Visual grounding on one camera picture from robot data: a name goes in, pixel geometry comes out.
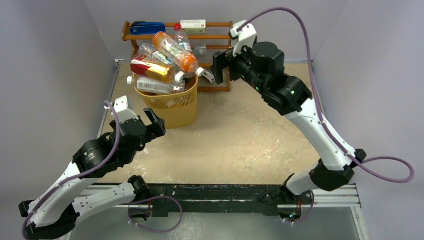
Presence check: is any yellow plastic bin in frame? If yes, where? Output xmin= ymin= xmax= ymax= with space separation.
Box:
xmin=134 ymin=76 xmax=199 ymax=129

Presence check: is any orange label bottle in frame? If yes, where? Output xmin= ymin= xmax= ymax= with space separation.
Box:
xmin=152 ymin=31 xmax=205 ymax=77

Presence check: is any red landscape label bottle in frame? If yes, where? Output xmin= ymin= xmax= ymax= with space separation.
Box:
xmin=173 ymin=23 xmax=193 ymax=53

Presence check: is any red gold label bottle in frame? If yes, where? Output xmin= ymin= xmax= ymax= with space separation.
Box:
xmin=130 ymin=54 xmax=185 ymax=84

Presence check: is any blue green label white-cap bottle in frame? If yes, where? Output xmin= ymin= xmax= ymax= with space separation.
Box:
xmin=138 ymin=43 xmax=173 ymax=65

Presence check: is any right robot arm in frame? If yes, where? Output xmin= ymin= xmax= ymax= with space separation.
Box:
xmin=211 ymin=21 xmax=366 ymax=204

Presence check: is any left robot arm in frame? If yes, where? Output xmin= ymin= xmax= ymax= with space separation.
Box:
xmin=19 ymin=96 xmax=166 ymax=240

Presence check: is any white stapler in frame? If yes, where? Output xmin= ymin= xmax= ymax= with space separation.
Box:
xmin=201 ymin=68 xmax=215 ymax=83

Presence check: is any white red box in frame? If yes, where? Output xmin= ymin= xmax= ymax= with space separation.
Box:
xmin=180 ymin=19 xmax=207 ymax=34

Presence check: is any blue stapler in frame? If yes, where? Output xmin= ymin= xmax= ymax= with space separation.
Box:
xmin=129 ymin=21 xmax=166 ymax=36

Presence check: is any wooden shelf rack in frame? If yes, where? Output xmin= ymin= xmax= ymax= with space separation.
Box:
xmin=121 ymin=21 xmax=233 ymax=92

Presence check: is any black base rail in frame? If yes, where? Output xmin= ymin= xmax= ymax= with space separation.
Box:
xmin=115 ymin=182 xmax=314 ymax=220

